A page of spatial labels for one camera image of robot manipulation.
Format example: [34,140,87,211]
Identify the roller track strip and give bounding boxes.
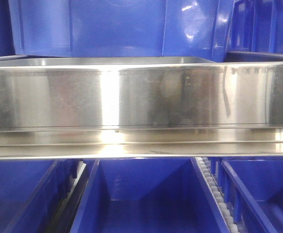
[195,157,240,233]

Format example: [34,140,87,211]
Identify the lower blue bin centre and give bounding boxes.
[71,158,229,233]

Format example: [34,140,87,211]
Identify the blue bin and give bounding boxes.
[71,158,229,233]
[221,159,283,233]
[0,160,70,233]

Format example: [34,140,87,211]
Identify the large blue plastic crate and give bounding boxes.
[9,0,234,62]

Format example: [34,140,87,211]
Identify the grey plastic tray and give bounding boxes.
[0,55,211,67]

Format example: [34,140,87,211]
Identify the lower blue bin right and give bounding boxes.
[221,159,283,233]

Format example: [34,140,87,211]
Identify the lower blue bin left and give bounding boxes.
[0,160,70,233]

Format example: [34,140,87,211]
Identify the blue plastic crate right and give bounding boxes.
[227,0,283,54]

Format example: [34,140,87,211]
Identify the stainless steel shelf front rail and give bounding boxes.
[0,59,283,160]

